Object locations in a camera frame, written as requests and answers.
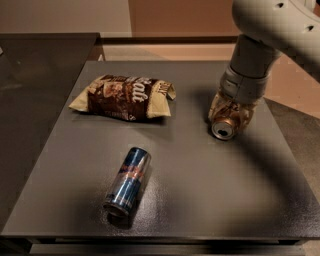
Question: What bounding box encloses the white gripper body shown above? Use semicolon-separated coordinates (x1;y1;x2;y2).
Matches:
220;66;268;104

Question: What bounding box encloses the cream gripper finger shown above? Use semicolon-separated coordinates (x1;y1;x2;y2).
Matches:
208;92;227;121
238;102;258;130

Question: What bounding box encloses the orange soda can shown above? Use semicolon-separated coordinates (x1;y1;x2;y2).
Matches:
209;97;242;141

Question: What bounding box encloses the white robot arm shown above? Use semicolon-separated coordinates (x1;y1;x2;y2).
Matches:
208;0;320;140

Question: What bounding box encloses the blue energy drink can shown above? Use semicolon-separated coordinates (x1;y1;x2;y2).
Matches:
103;147;151;217

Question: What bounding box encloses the brown chip bag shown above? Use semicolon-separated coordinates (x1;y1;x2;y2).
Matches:
69;75;176;121

